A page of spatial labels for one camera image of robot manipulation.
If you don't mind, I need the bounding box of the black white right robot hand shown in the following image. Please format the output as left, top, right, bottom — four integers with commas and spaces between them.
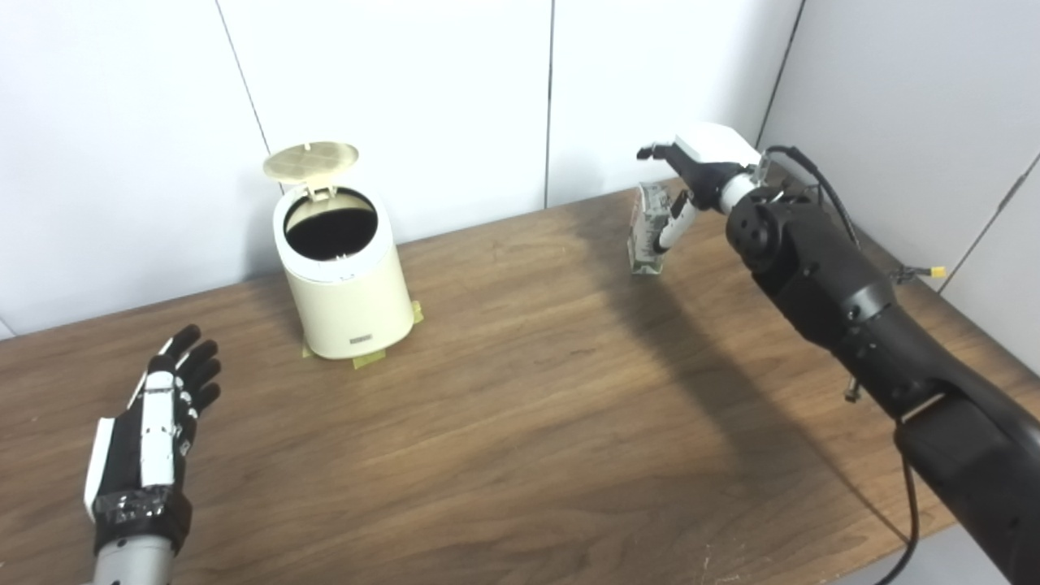
637, 122, 765, 254

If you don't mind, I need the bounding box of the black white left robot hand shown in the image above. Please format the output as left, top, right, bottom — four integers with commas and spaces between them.
83, 324, 223, 558

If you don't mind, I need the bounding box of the white green milk carton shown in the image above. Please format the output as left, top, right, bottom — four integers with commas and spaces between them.
626, 182, 680, 275

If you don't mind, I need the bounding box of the cream round bin lid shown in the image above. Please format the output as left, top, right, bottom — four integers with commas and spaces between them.
262, 141, 361, 202

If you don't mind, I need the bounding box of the cream-colored round bin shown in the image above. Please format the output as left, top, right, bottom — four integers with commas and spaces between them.
272, 185, 416, 361

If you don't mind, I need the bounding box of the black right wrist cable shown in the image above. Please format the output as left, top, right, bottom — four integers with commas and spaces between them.
762, 145, 948, 585

